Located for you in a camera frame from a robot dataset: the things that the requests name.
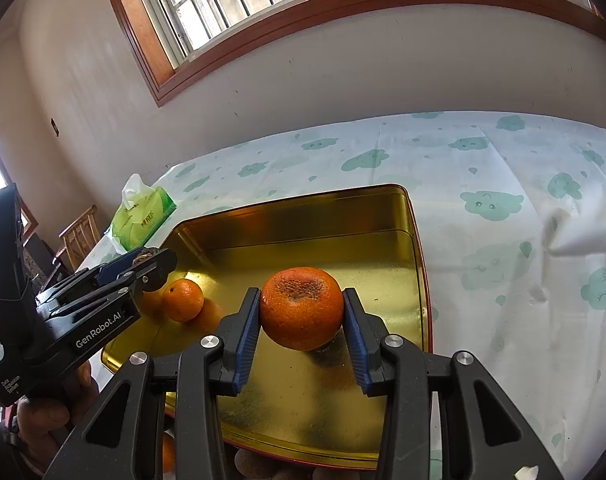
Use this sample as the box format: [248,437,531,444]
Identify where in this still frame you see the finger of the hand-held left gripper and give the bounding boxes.
[43,246,179,323]
[36,254,141,306]

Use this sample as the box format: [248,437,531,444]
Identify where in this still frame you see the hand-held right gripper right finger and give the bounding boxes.
[342,287,566,480]

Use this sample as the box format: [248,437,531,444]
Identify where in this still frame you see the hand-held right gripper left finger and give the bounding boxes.
[43,287,261,480]

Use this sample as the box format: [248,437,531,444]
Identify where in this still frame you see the mandarin orange with brown patch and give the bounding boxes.
[259,266,345,352]

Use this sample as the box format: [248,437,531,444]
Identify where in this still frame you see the gold and red tin box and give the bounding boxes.
[100,184,434,472]

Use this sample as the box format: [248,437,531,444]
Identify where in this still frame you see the person's left hand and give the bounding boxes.
[13,360,101,466]

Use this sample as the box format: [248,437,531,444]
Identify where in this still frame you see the dark furniture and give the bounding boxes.
[23,232,66,291]

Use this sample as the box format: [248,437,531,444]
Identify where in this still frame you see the mandarin orange with stem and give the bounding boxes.
[161,278,205,323]

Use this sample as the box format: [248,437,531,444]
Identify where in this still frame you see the wooden chair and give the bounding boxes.
[58,205,101,273]

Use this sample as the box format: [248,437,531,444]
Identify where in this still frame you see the green tissue pack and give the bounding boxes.
[106,174,178,255]

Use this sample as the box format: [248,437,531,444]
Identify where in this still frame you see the brown longan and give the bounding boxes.
[273,465,315,480]
[234,448,273,480]

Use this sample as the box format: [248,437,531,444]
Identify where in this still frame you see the cloud print tablecloth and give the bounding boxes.
[58,110,606,480]

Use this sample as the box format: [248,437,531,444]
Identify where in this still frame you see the small mandarin orange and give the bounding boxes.
[162,432,176,475]

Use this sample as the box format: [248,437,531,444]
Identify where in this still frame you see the wooden framed window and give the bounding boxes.
[97,0,606,107]

